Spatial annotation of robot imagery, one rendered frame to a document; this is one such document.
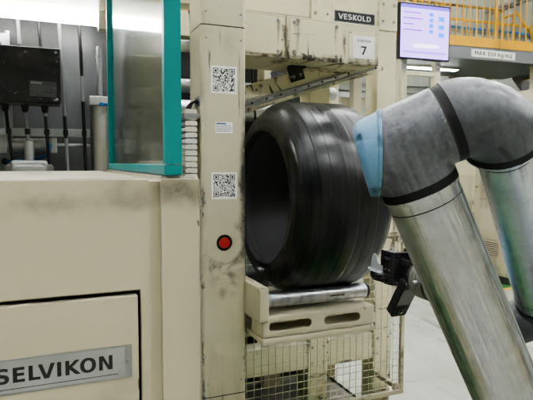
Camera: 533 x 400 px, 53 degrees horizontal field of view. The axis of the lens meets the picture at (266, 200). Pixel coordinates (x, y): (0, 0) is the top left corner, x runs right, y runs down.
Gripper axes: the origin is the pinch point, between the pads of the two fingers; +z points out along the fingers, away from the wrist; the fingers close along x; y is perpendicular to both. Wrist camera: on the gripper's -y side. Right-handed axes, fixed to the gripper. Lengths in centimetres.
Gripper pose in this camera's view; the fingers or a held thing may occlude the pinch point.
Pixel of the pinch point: (373, 271)
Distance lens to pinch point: 143.7
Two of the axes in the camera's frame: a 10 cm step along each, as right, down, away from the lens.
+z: -3.8, -0.6, 9.2
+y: 0.0, -10.0, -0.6
